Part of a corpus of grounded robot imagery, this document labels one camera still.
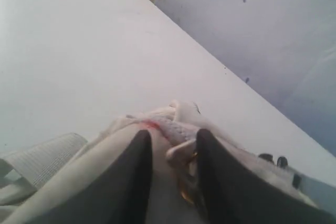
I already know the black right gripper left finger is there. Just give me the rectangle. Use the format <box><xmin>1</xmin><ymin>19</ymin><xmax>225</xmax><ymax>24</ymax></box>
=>
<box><xmin>26</xmin><ymin>130</ymin><xmax>152</xmax><ymax>223</ymax></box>

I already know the white fabric backpack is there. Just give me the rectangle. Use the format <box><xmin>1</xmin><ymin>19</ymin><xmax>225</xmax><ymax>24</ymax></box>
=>
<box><xmin>1</xmin><ymin>101</ymin><xmax>335</xmax><ymax>223</ymax></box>

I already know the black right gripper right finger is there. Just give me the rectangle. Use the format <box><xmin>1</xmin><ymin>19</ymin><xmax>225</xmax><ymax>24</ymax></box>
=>
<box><xmin>196</xmin><ymin>129</ymin><xmax>335</xmax><ymax>223</ymax></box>

